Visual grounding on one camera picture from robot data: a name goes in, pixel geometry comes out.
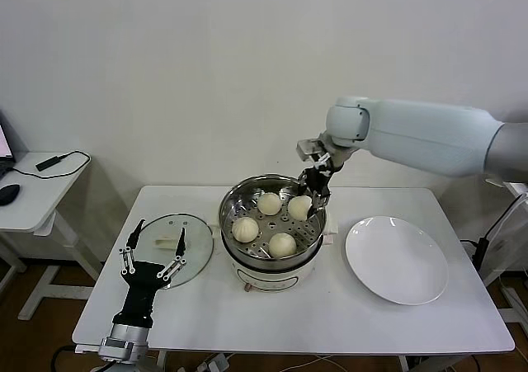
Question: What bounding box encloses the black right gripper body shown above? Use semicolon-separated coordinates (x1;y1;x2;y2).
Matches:
304;154;352;195

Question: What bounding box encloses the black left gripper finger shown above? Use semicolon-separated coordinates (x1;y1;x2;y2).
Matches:
156;228;188;283
117;219;147;276

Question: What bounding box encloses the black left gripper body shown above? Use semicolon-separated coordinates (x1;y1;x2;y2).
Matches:
112;260;177;328

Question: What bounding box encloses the round glass lid white handle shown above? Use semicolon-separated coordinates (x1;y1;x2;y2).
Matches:
125;213;215;290

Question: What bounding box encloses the white steamed baozi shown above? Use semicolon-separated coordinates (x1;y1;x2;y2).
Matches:
268;231;298;258
231;217;260;243
257;192;283;216
287;195;314;222

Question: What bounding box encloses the perforated steel steamer basket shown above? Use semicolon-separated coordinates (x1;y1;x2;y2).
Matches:
218;175;327;264

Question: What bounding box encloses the white electric cooker pot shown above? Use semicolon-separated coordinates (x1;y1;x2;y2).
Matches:
212;214;338;294

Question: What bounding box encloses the white round plate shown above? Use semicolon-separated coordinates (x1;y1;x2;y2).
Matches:
345;215;450;306

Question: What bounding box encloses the white side desk with mouse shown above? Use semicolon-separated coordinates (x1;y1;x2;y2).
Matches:
0;151;104;323

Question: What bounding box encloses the white power strip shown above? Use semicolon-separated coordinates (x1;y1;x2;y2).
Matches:
197;353;232;372

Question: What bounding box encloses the black computer mouse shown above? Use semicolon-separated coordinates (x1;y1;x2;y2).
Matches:
0;183;21;207

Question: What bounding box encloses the laptop beside black mouse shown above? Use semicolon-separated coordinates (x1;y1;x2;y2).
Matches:
0;110;17;179

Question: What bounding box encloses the white side desk with label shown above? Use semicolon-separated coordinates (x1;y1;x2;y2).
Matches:
482;173;528;319

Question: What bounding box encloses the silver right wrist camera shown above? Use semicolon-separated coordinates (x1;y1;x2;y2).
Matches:
295;138;328;163

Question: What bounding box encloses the black adapter with cable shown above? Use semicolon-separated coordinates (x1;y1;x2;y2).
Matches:
0;150;91;179

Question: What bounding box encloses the black power brick cable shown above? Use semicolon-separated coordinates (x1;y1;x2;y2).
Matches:
458;192;528;272

